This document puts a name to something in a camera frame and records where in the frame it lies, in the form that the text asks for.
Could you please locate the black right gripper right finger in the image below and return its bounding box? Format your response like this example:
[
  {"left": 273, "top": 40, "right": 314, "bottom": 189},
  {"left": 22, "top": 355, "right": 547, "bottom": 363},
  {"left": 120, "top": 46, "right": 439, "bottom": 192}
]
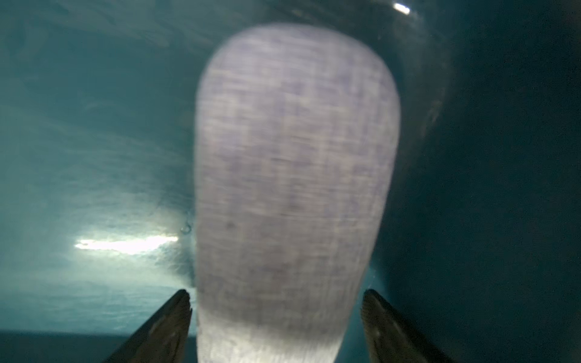
[{"left": 360, "top": 289, "right": 453, "bottom": 363}]

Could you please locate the teal plastic storage box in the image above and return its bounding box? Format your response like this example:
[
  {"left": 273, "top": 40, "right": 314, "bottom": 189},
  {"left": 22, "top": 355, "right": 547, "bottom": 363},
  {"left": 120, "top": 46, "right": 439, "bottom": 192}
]
[{"left": 1, "top": 1, "right": 580, "bottom": 362}]

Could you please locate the lavender fabric glasses case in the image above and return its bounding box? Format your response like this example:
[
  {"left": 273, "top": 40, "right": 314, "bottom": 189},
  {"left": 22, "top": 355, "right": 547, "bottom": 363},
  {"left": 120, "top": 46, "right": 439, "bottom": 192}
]
[{"left": 195, "top": 24, "right": 400, "bottom": 362}]

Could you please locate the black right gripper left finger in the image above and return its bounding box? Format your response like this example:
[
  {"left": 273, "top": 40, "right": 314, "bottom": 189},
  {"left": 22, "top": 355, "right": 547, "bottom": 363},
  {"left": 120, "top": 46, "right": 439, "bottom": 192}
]
[{"left": 104, "top": 289, "right": 193, "bottom": 363}]

